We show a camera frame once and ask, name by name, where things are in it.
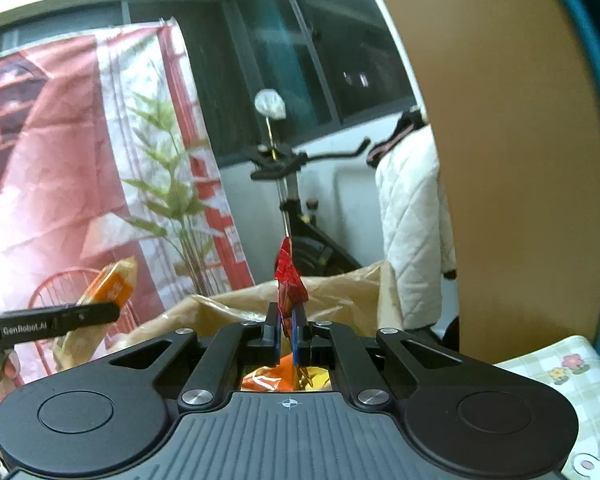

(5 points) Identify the red printed wall backdrop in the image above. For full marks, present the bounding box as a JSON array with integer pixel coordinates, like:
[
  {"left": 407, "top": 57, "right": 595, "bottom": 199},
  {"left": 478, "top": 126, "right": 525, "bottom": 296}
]
[{"left": 0, "top": 19, "right": 256, "bottom": 386}]

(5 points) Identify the black exercise bike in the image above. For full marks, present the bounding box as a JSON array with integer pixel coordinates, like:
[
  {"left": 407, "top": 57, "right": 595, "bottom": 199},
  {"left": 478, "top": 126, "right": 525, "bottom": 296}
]
[{"left": 250, "top": 137, "right": 381, "bottom": 281}]

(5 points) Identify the orange label pastry packet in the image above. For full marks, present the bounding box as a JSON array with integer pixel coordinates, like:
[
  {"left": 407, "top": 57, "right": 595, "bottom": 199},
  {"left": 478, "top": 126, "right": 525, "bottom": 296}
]
[{"left": 54, "top": 256, "right": 139, "bottom": 368}]

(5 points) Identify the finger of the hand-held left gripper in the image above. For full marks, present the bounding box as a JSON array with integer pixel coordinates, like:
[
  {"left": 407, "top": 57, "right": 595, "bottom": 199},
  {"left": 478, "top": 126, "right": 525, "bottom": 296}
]
[{"left": 0, "top": 301, "right": 121, "bottom": 345}]

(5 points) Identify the person's left hand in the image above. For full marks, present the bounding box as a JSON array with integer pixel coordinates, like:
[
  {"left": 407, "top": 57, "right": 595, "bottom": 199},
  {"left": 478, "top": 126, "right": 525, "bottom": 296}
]
[{"left": 0, "top": 349, "right": 24, "bottom": 442}]

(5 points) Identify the dark window with frame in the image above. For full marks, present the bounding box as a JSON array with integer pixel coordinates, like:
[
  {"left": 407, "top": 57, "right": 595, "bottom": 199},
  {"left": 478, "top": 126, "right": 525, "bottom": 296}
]
[{"left": 227, "top": 0, "right": 418, "bottom": 128}]

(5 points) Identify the orange snack packet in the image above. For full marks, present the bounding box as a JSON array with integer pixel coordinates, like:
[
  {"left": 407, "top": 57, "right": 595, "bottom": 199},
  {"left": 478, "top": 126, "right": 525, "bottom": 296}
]
[{"left": 242, "top": 365, "right": 301, "bottom": 392}]

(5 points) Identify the red snack wrapper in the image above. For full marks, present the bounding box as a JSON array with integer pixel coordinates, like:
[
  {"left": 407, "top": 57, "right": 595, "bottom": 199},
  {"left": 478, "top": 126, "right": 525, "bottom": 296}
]
[{"left": 274, "top": 236, "right": 311, "bottom": 361}]

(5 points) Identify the dark garment with pink stripe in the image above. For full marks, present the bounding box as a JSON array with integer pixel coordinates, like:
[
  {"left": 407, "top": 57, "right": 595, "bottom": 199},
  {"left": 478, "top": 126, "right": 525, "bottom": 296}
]
[{"left": 366, "top": 109, "right": 426, "bottom": 167}]

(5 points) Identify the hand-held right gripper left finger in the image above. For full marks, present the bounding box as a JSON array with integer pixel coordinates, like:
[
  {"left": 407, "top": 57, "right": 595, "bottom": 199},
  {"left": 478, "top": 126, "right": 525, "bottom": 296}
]
[{"left": 99, "top": 301, "right": 283, "bottom": 411}]

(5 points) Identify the white-capped thin pole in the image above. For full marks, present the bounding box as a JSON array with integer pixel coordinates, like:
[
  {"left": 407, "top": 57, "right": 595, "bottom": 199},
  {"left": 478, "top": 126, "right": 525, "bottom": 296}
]
[{"left": 255, "top": 88, "right": 287, "bottom": 161}]

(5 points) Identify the wooden panel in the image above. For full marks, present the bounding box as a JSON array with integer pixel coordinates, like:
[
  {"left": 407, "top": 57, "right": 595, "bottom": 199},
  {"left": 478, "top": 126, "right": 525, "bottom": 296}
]
[{"left": 365, "top": 0, "right": 600, "bottom": 366}]

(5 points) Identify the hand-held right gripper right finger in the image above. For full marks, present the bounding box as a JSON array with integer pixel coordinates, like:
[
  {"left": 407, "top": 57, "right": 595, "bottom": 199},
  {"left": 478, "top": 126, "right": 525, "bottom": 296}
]
[{"left": 291, "top": 305, "right": 481, "bottom": 408}]

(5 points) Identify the yellow snack packet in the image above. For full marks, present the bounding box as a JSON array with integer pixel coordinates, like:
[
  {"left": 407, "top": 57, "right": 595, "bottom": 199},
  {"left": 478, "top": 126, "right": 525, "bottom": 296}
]
[{"left": 300, "top": 366, "right": 332, "bottom": 391}]

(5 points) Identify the white quilted jacket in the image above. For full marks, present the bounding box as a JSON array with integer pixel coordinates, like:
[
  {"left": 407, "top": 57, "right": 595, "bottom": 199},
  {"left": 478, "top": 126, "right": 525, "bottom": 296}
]
[{"left": 375, "top": 125, "right": 456, "bottom": 331}]

